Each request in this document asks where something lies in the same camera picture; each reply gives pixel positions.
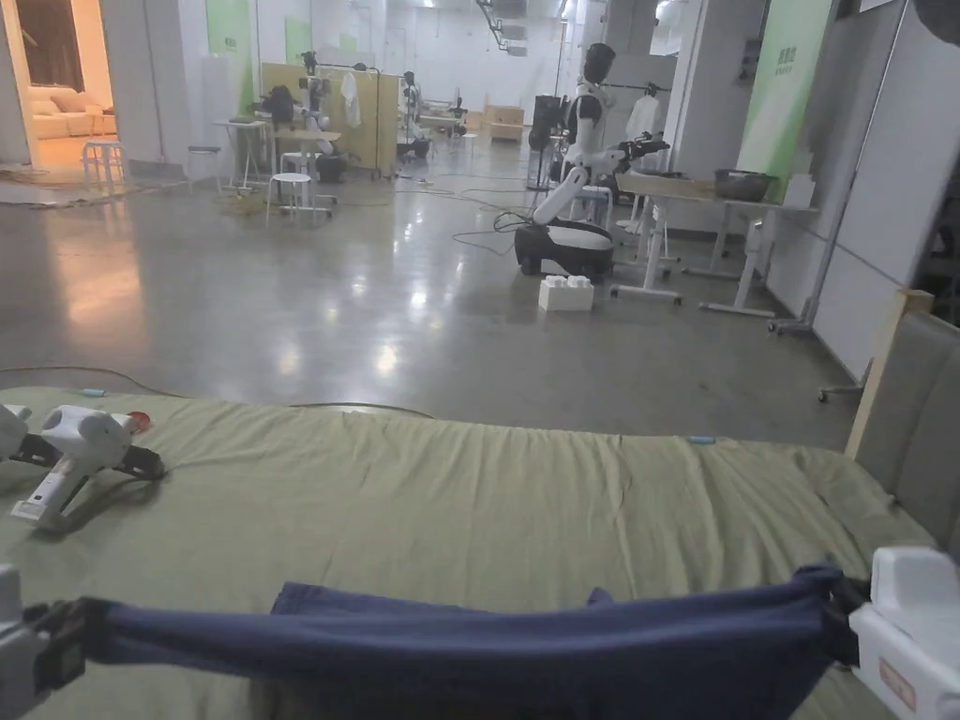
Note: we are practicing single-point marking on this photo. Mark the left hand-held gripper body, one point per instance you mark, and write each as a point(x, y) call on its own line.
point(16, 660)

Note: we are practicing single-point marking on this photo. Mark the dark blue shirt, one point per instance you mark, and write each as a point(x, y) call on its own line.
point(465, 645)

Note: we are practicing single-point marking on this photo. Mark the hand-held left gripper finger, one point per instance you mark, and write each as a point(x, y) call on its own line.
point(60, 609)

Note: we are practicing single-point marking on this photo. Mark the cream sofa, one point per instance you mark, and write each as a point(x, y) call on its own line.
point(64, 112)

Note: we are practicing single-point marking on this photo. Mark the clothes rack with white garment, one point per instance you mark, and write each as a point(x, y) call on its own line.
point(360, 112)

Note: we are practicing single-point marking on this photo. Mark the spare hand-held gripper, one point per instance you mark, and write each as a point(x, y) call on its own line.
point(11, 433)
point(79, 450)

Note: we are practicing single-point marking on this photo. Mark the wooden crate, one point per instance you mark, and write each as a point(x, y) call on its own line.
point(504, 120)

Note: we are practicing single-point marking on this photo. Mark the grey padded headboard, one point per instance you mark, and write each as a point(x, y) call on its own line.
point(911, 420)

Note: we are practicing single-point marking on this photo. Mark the white robot at wooden screen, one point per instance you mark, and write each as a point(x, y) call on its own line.
point(319, 112)

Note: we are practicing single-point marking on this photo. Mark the white block-shaped carton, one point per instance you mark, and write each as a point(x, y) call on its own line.
point(566, 294)

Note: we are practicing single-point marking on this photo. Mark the white humanoid robot, black base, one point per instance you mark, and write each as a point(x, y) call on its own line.
point(581, 150)

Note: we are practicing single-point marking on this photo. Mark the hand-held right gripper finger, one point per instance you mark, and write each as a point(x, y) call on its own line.
point(853, 592)
point(838, 637)

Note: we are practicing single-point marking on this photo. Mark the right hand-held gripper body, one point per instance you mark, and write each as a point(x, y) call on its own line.
point(911, 637)

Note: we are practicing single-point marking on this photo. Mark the bed with pale green sheet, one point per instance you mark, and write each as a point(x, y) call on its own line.
point(465, 495)

